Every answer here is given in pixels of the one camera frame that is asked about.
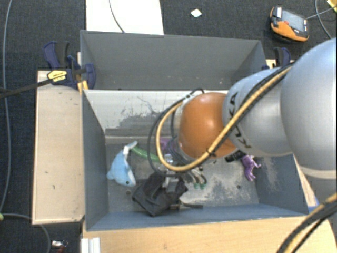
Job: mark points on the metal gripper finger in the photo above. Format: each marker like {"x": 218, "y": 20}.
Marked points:
{"x": 190, "y": 206}

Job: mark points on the black cloth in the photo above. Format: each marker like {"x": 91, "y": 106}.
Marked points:
{"x": 152, "y": 194}

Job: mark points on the purple toy animal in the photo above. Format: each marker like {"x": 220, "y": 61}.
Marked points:
{"x": 164, "y": 144}
{"x": 248, "y": 166}

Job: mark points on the green plastic tube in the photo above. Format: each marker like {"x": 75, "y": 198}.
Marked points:
{"x": 142, "y": 153}

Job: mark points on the blue toy dolphin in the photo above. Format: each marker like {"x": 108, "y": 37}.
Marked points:
{"x": 121, "y": 167}

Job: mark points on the pale wood board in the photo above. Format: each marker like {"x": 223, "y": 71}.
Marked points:
{"x": 59, "y": 154}

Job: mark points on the grey metal bin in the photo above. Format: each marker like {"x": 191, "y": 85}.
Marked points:
{"x": 147, "y": 62}

